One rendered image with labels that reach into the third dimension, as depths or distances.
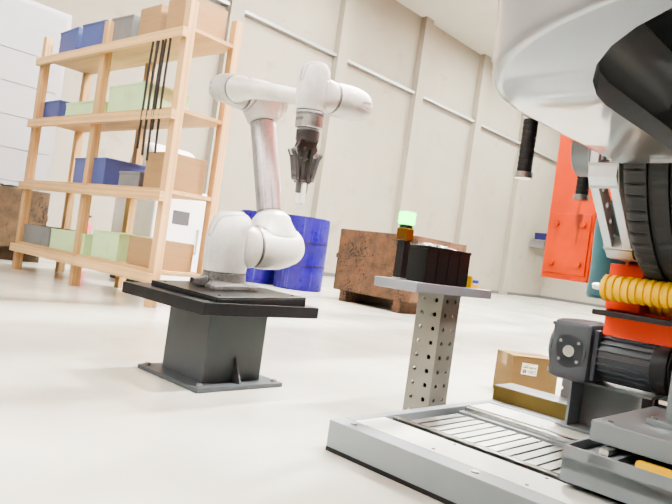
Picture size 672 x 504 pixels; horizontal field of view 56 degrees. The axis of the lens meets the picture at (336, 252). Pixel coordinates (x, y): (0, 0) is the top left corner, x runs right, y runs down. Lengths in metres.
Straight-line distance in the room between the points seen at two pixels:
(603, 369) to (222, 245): 1.27
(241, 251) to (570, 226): 1.11
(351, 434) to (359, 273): 5.24
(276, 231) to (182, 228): 3.59
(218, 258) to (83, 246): 2.89
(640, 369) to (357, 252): 5.17
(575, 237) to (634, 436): 0.90
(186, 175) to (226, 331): 2.34
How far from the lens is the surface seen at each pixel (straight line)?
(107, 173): 4.92
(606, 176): 1.45
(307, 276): 7.74
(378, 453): 1.58
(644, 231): 1.42
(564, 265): 2.22
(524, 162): 1.63
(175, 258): 4.40
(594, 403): 2.14
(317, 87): 2.02
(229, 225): 2.23
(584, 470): 1.48
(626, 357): 1.95
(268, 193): 2.41
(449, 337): 2.15
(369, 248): 6.74
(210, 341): 2.17
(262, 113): 2.52
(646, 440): 1.48
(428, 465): 1.49
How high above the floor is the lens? 0.50
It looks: level
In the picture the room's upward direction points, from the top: 8 degrees clockwise
